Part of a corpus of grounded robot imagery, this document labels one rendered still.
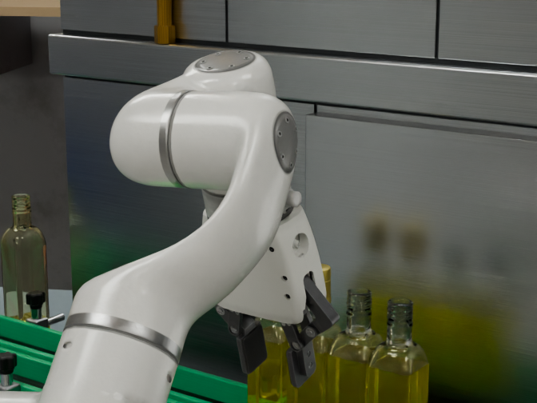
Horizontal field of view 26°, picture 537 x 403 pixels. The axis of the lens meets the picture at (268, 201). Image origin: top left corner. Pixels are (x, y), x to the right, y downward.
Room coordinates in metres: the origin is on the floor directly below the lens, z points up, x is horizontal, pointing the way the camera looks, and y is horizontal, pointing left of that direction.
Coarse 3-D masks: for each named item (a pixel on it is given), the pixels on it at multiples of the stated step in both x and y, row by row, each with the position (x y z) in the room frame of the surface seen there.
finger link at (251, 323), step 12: (228, 312) 1.01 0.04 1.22; (252, 324) 1.01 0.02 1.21; (240, 336) 1.00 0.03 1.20; (252, 336) 1.01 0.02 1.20; (240, 348) 1.00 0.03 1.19; (252, 348) 1.01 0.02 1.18; (264, 348) 1.02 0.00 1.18; (252, 360) 1.01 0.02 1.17; (264, 360) 1.02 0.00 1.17; (252, 372) 1.01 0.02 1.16
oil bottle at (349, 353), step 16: (336, 336) 1.30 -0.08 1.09; (352, 336) 1.29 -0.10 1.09; (368, 336) 1.29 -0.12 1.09; (336, 352) 1.28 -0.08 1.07; (352, 352) 1.27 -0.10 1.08; (368, 352) 1.27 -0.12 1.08; (336, 368) 1.28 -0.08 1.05; (352, 368) 1.27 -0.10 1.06; (336, 384) 1.28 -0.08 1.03; (352, 384) 1.27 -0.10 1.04; (336, 400) 1.28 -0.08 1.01; (352, 400) 1.27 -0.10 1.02
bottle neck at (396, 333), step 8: (392, 304) 1.25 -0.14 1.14; (400, 304) 1.27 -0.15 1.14; (408, 304) 1.25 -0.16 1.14; (392, 312) 1.25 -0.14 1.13; (400, 312) 1.25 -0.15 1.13; (408, 312) 1.25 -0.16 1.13; (392, 320) 1.25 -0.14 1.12; (400, 320) 1.25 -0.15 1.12; (408, 320) 1.25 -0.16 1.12; (392, 328) 1.25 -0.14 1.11; (400, 328) 1.25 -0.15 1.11; (408, 328) 1.25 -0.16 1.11; (392, 336) 1.25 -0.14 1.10; (400, 336) 1.25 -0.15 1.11; (408, 336) 1.25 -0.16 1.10; (392, 344) 1.25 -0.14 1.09; (400, 344) 1.25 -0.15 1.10; (408, 344) 1.25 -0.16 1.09
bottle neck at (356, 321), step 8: (360, 288) 1.31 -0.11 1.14; (352, 296) 1.29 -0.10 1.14; (360, 296) 1.28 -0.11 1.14; (368, 296) 1.29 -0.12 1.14; (352, 304) 1.29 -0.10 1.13; (360, 304) 1.29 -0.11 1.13; (368, 304) 1.29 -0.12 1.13; (352, 312) 1.29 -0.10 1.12; (360, 312) 1.28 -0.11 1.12; (368, 312) 1.29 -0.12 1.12; (352, 320) 1.29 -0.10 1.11; (360, 320) 1.29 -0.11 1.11; (368, 320) 1.29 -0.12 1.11; (352, 328) 1.29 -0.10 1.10; (360, 328) 1.29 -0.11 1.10; (368, 328) 1.29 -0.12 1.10
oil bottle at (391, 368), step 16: (384, 352) 1.25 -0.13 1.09; (400, 352) 1.24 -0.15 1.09; (416, 352) 1.25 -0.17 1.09; (368, 368) 1.25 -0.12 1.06; (384, 368) 1.24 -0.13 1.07; (400, 368) 1.23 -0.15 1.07; (416, 368) 1.24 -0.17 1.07; (368, 384) 1.25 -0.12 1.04; (384, 384) 1.24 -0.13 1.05; (400, 384) 1.23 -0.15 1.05; (416, 384) 1.24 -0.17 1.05; (368, 400) 1.25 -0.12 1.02; (384, 400) 1.24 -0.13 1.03; (400, 400) 1.23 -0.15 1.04; (416, 400) 1.24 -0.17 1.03
